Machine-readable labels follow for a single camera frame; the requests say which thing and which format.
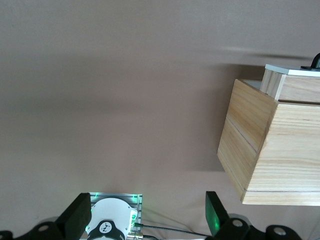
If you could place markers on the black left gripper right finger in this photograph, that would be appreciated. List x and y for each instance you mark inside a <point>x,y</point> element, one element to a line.
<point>215,212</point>

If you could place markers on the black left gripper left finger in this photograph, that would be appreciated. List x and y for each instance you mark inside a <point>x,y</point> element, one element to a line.
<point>76,217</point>

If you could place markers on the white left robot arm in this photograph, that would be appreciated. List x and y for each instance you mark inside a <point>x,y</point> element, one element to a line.
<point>110,210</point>

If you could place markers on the light wooden drawer cabinet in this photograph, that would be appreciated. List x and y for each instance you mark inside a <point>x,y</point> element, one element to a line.
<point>287,150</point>

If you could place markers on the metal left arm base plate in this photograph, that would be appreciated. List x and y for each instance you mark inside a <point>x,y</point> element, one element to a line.
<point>137,200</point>

